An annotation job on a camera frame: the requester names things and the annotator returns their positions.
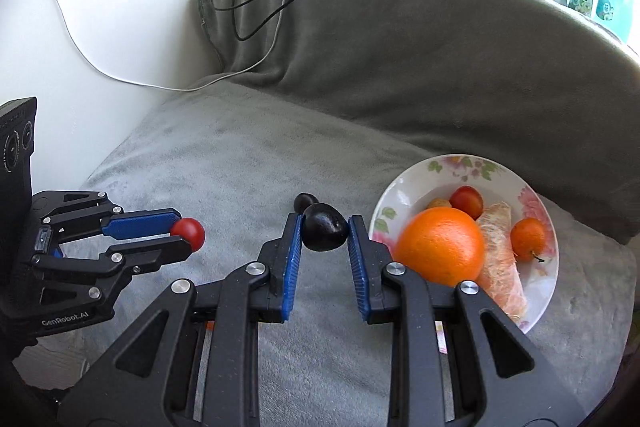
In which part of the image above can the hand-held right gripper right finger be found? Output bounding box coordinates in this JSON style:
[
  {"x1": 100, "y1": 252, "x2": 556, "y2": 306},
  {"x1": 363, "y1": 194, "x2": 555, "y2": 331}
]
[{"x1": 348, "y1": 214, "x2": 596, "y2": 427}]

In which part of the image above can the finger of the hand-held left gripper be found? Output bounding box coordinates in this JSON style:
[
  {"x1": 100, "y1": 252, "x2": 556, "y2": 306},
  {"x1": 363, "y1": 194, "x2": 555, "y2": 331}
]
[
  {"x1": 31, "y1": 235, "x2": 193, "y2": 303},
  {"x1": 31, "y1": 190, "x2": 182, "y2": 242}
]

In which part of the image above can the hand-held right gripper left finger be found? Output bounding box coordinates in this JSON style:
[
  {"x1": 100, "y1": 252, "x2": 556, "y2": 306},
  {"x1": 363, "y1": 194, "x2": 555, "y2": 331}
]
[{"x1": 60, "y1": 213, "x2": 306, "y2": 427}]

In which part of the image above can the small cherry tomato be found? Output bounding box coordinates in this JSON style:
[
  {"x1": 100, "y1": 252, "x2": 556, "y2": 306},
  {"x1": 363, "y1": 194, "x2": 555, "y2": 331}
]
[{"x1": 170, "y1": 217, "x2": 206, "y2": 252}]

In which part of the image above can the large orange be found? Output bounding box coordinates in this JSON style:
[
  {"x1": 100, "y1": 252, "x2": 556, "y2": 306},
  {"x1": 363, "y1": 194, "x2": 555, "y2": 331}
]
[{"x1": 395, "y1": 208, "x2": 486, "y2": 287}]

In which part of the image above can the floral white plate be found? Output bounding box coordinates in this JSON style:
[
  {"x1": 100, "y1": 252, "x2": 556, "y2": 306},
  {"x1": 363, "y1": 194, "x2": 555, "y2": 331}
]
[{"x1": 368, "y1": 153, "x2": 559, "y2": 334}]

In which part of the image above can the large cherry tomato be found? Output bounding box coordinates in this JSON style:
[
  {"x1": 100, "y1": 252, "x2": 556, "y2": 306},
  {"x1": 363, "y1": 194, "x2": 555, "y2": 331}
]
[{"x1": 449, "y1": 186, "x2": 485, "y2": 218}]

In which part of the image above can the small mandarin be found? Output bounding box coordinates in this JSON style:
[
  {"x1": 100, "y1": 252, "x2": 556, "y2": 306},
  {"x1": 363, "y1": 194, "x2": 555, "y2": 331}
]
[{"x1": 510, "y1": 217, "x2": 547, "y2": 263}]

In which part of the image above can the small pink white paper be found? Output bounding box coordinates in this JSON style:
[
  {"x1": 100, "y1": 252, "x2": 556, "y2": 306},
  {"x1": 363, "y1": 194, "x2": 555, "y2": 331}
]
[{"x1": 434, "y1": 321, "x2": 451, "y2": 355}]

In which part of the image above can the peeled fruit in foam net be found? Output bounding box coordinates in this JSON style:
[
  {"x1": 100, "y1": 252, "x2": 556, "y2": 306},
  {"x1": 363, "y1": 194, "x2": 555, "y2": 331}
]
[{"x1": 475, "y1": 202, "x2": 528, "y2": 320}]

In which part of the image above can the white cable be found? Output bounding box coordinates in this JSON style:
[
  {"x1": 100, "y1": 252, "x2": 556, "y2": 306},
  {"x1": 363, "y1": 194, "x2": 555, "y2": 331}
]
[{"x1": 47, "y1": 0, "x2": 321, "y2": 92}]

